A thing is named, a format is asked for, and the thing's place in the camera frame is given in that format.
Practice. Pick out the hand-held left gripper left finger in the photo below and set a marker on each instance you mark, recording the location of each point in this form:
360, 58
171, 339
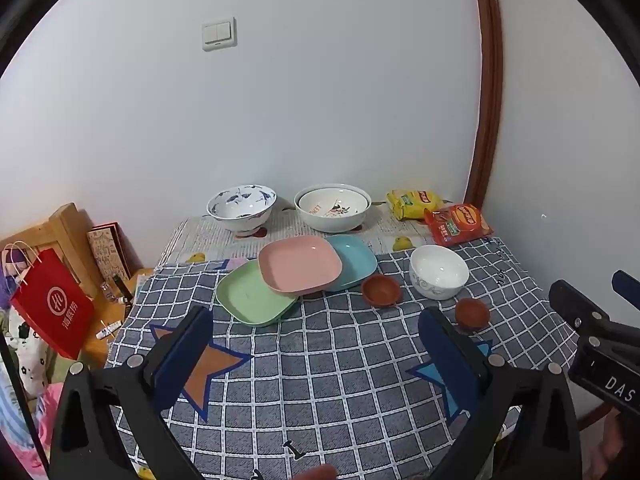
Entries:
176, 360

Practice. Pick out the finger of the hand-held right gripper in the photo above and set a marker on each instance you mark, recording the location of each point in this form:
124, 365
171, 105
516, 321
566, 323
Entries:
627, 287
575, 302

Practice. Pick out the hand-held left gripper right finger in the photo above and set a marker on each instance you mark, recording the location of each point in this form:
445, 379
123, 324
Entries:
450, 360

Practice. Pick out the small brown bowl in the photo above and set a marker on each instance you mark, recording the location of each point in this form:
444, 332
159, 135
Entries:
381, 290
472, 314

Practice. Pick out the green plate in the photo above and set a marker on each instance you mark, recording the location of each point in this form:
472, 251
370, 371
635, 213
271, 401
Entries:
245, 300

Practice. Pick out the blue plate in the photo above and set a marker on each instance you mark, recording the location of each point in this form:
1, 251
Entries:
356, 262

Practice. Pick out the pink plate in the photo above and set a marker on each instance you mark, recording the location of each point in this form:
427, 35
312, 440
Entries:
300, 265

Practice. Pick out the small white tube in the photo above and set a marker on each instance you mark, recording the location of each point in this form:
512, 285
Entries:
107, 330

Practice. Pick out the small dark bottle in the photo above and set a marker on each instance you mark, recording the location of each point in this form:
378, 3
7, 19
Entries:
121, 290

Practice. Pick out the plain white bowl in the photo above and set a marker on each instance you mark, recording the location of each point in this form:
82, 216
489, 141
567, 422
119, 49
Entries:
439, 267

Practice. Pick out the newspaper sheet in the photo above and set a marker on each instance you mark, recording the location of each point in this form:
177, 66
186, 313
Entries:
210, 240

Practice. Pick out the grey checkered tablecloth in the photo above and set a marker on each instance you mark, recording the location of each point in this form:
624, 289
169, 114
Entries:
325, 360

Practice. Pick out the patterned brown box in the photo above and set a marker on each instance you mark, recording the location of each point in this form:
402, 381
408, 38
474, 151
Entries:
107, 252

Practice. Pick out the red paper bag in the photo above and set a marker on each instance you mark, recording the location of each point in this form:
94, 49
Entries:
52, 305

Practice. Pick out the red chip bag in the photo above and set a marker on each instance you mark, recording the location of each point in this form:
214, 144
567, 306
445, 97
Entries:
457, 225

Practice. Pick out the white spotted plush toy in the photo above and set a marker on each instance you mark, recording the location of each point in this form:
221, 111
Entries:
30, 360

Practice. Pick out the yellow chip bag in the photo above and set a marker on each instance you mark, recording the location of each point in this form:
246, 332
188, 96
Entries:
411, 204

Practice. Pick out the blue patterned white bowl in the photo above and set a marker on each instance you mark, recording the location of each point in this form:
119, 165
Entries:
242, 210

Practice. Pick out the wooden furniture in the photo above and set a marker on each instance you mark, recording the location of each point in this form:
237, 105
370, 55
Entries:
65, 230

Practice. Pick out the pink cloth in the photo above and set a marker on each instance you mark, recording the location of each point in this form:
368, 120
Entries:
20, 435

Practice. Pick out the white bowl with grey swirls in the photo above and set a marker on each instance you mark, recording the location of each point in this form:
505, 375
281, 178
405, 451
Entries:
320, 224

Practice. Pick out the white bowl with bird print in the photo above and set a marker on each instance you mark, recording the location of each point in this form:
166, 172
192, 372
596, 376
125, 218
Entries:
330, 202

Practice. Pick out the brown wooden door frame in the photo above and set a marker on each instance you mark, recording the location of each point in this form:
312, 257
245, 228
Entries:
487, 85

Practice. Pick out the white wall light switch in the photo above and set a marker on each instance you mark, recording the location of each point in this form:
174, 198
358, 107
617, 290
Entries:
219, 33

